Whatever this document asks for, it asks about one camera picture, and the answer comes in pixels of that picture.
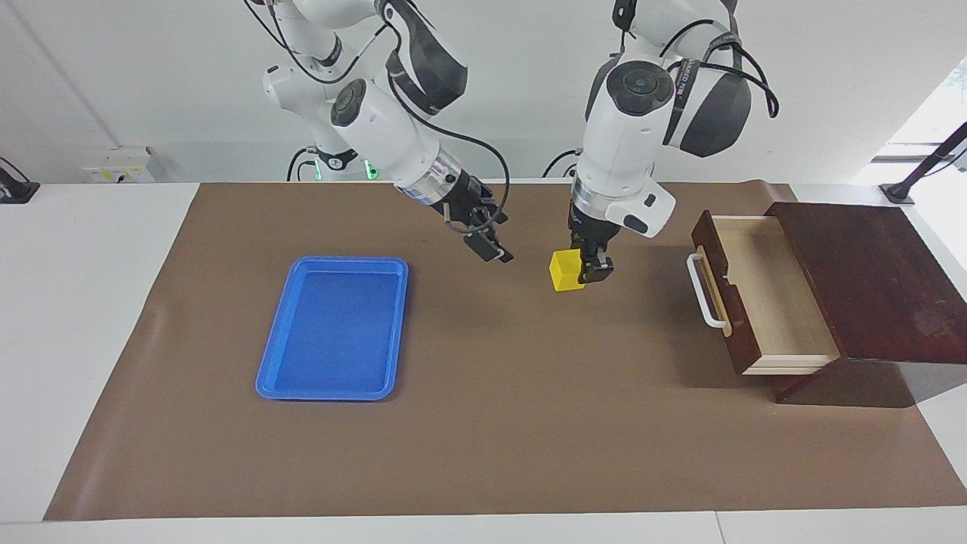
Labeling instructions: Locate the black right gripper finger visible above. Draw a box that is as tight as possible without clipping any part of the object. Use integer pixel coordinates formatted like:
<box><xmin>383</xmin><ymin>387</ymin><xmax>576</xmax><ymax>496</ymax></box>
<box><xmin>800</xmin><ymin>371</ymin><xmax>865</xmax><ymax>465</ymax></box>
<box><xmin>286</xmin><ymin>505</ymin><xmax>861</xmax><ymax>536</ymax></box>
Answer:
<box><xmin>462</xmin><ymin>233</ymin><xmax>501</xmax><ymax>262</ymax></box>
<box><xmin>483</xmin><ymin>227</ymin><xmax>514</xmax><ymax>264</ymax></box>

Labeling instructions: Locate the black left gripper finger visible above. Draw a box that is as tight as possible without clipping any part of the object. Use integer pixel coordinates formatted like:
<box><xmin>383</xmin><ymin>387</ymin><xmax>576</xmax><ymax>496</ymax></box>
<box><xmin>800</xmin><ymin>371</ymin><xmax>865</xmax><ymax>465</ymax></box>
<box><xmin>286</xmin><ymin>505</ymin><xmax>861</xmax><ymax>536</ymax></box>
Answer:
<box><xmin>583</xmin><ymin>242</ymin><xmax>614</xmax><ymax>285</ymax></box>

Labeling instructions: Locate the yellow cube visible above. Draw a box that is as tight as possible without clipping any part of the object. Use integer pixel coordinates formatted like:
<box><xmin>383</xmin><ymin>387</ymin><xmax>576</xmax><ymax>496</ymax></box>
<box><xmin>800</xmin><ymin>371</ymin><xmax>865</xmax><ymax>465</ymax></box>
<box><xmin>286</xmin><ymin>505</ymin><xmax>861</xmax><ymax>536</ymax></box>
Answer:
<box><xmin>549</xmin><ymin>249</ymin><xmax>586</xmax><ymax>292</ymax></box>

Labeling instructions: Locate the wooden drawer with white handle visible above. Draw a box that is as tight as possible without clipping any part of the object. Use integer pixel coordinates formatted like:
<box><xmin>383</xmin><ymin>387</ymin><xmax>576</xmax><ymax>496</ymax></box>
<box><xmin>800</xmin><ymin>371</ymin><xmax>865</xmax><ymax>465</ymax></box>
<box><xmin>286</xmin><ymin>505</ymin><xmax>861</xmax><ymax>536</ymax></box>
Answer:
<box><xmin>686</xmin><ymin>209</ymin><xmax>841</xmax><ymax>377</ymax></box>

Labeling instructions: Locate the brown table mat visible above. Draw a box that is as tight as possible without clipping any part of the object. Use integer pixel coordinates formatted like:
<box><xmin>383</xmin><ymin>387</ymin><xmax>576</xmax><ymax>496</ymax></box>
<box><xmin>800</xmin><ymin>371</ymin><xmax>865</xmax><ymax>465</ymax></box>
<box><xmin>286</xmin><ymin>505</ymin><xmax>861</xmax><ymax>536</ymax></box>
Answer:
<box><xmin>43</xmin><ymin>181</ymin><xmax>967</xmax><ymax>522</ymax></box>

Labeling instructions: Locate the blue plastic tray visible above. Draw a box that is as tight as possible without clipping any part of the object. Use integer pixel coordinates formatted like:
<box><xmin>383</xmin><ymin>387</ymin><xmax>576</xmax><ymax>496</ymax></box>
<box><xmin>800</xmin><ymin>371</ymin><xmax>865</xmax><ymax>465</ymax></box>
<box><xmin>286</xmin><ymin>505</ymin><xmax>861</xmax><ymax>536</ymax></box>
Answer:
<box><xmin>255</xmin><ymin>256</ymin><xmax>409</xmax><ymax>401</ymax></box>

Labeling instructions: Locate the dark wooden cabinet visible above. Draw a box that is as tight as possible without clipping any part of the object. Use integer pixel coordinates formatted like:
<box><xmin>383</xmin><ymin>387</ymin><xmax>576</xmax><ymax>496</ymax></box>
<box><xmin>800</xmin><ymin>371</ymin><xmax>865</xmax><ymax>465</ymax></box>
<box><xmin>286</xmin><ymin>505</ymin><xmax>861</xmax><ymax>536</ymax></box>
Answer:
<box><xmin>763</xmin><ymin>200</ymin><xmax>967</xmax><ymax>409</ymax></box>

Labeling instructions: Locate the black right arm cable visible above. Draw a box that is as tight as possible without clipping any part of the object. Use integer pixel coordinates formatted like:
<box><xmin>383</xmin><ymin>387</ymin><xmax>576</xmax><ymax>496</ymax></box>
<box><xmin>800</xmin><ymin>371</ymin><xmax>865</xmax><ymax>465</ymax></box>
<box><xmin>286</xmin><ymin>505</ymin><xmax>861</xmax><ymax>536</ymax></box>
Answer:
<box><xmin>242</xmin><ymin>0</ymin><xmax>511</xmax><ymax>235</ymax></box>

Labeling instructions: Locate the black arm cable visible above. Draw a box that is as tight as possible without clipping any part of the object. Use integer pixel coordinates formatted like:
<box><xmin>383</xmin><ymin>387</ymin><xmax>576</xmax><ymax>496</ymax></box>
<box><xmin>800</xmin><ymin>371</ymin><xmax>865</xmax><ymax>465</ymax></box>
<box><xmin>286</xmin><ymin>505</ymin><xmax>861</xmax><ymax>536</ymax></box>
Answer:
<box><xmin>616</xmin><ymin>0</ymin><xmax>779</xmax><ymax>118</ymax></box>
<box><xmin>242</xmin><ymin>0</ymin><xmax>511</xmax><ymax>235</ymax></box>

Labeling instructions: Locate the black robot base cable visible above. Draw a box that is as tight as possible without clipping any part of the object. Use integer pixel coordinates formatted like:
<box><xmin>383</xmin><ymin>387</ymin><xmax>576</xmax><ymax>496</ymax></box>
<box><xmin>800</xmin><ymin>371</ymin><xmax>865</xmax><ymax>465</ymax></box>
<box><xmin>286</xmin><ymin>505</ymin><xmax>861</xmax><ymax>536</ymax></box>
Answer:
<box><xmin>287</xmin><ymin>146</ymin><xmax>318</xmax><ymax>182</ymax></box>
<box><xmin>542</xmin><ymin>149</ymin><xmax>582</xmax><ymax>180</ymax></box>

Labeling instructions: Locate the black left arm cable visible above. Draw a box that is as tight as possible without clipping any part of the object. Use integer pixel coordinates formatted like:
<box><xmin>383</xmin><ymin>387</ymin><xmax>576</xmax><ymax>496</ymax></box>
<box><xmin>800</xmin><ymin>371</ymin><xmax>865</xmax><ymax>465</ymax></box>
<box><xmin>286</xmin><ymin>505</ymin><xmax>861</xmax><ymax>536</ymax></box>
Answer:
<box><xmin>616</xmin><ymin>0</ymin><xmax>779</xmax><ymax>118</ymax></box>

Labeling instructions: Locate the black camera stand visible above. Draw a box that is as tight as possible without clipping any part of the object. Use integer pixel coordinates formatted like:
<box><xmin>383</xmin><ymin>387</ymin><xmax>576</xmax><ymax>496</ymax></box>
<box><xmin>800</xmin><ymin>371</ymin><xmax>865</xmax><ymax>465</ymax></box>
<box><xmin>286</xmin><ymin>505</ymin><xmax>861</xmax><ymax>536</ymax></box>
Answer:
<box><xmin>880</xmin><ymin>121</ymin><xmax>967</xmax><ymax>206</ymax></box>

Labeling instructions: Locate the white wall socket box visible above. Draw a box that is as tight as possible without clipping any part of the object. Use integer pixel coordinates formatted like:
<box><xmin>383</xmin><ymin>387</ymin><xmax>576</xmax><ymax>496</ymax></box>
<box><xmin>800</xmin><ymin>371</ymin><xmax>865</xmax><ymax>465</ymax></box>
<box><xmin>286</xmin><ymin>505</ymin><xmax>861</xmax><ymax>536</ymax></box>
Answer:
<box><xmin>82</xmin><ymin>147</ymin><xmax>163</xmax><ymax>184</ymax></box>

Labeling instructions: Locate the black clamp mount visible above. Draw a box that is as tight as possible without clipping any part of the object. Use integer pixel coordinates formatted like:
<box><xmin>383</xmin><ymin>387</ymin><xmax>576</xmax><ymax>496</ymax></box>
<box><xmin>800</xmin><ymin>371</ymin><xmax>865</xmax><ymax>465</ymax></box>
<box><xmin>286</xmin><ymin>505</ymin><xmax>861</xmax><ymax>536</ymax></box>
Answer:
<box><xmin>0</xmin><ymin>156</ymin><xmax>40</xmax><ymax>205</ymax></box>

